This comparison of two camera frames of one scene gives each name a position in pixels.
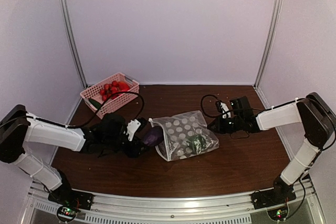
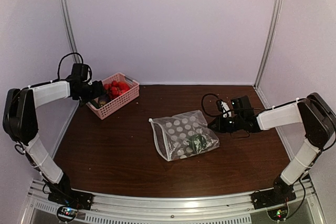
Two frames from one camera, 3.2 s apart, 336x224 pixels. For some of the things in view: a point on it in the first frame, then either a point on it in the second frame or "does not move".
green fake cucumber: x=96 y=104 does not move
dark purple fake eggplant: x=155 y=136 -> x=103 y=99
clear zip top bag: x=186 y=135 does not move
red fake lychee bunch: x=115 y=86 does not move
